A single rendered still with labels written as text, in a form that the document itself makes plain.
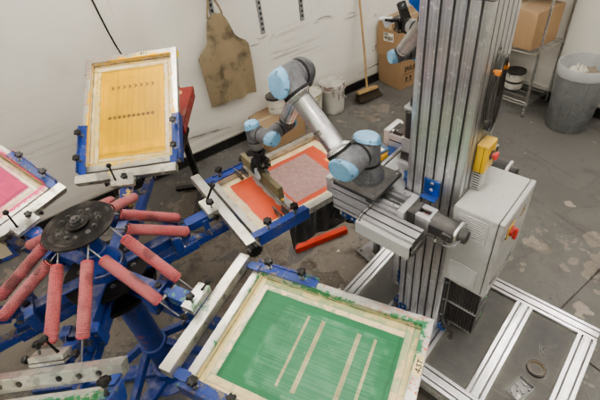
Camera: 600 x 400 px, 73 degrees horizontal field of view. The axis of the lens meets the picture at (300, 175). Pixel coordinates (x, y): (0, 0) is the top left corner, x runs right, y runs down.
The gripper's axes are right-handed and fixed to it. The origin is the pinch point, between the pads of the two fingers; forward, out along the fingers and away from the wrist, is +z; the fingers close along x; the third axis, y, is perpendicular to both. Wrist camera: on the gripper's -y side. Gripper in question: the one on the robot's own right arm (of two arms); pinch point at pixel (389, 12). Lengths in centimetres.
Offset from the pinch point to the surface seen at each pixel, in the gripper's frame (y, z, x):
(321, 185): 63, -39, -75
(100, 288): 40, -64, -192
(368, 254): 161, -25, -51
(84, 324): 29, -90, -191
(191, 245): 57, -45, -153
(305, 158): 63, -11, -73
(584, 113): 173, 16, 201
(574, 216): 184, -63, 107
